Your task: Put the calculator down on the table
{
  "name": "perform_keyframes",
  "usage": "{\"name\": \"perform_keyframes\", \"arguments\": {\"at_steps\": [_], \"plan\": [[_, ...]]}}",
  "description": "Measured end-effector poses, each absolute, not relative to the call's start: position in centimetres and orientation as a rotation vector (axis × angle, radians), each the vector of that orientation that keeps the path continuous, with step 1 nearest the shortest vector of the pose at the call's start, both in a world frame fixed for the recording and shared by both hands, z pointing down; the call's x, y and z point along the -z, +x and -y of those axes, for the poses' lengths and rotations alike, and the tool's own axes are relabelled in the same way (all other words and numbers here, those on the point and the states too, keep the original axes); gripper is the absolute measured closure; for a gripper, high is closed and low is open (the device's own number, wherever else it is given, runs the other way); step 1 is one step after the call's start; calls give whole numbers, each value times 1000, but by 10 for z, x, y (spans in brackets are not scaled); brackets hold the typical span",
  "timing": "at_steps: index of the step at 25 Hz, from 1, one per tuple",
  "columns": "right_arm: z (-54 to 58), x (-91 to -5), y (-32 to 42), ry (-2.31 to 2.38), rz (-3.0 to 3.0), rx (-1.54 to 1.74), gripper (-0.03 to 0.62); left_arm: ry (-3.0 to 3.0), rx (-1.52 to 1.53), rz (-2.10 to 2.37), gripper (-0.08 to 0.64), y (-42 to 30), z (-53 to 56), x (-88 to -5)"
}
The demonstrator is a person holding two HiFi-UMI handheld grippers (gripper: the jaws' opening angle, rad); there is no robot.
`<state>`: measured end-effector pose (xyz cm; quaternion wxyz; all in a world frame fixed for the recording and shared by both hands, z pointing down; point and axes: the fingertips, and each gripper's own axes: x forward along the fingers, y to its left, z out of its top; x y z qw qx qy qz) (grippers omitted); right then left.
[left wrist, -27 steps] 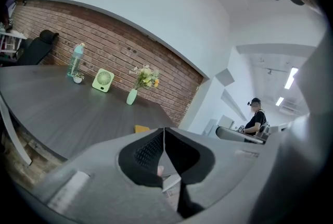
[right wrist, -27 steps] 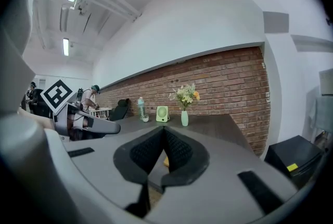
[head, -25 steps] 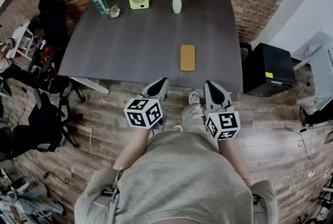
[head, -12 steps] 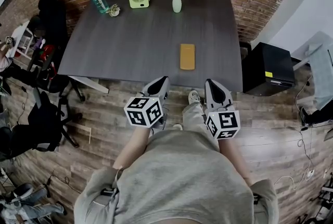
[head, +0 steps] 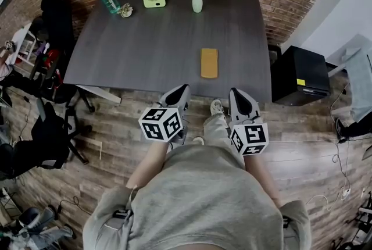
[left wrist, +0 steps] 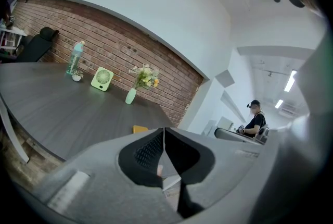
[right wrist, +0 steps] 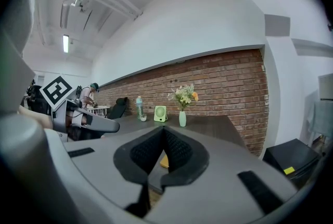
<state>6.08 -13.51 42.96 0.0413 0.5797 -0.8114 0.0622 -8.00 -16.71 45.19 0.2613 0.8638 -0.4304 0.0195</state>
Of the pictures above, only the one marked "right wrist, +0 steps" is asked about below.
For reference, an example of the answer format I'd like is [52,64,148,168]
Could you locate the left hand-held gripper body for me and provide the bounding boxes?
[39,76,89,134]

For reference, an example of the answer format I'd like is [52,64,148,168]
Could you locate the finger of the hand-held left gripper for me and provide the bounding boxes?
[69,113,121,133]

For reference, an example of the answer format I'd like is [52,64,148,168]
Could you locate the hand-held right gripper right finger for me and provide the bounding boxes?
[145,126,299,224]

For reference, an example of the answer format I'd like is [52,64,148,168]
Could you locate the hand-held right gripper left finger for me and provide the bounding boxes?
[44,126,166,224]

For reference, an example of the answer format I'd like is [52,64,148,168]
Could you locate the person's left forearm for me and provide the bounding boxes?
[18,105,54,130]

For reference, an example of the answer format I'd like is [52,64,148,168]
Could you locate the person's left hand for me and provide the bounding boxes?
[67,113,91,129]

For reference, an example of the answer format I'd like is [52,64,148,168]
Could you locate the white table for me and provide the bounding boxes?
[88,105,110,117]

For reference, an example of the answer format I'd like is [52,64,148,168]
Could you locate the black office chair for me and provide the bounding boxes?
[27,84,50,114]

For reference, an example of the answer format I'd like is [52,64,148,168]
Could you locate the teal water bottle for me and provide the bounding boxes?
[136,96,145,119]

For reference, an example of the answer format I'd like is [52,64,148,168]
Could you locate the short ceiling light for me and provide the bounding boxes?
[62,34,70,54]

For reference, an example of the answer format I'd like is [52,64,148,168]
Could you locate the green desk fan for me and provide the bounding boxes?
[153,105,169,122]

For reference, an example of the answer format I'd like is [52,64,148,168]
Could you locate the black cabinet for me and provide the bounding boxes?
[262,138,322,189]

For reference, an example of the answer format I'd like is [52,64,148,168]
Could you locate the pale green vase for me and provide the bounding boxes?
[178,110,187,128]

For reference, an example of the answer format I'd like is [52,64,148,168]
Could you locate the bunch of artificial flowers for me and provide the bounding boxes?
[168,83,199,113]

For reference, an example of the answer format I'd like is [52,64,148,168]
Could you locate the person's grey shirt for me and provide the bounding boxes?
[15,0,40,57]

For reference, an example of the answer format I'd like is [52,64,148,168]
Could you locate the grey tablecloth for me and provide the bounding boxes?
[305,90,333,140]

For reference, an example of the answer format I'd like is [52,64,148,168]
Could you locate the white box appliance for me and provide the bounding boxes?
[317,73,333,101]

